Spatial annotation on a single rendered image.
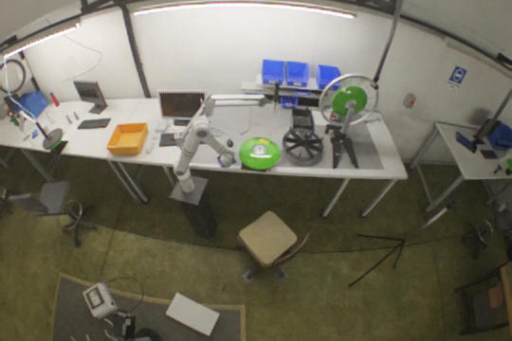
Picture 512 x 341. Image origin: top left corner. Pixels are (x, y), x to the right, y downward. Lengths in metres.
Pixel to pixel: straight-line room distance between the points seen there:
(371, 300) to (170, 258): 2.18
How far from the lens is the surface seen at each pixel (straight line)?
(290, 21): 2.08
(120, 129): 2.39
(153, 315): 1.47
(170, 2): 1.66
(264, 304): 2.34
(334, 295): 2.49
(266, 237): 1.82
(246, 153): 1.64
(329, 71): 2.31
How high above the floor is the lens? 2.34
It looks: 48 degrees down
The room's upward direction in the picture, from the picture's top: 2 degrees clockwise
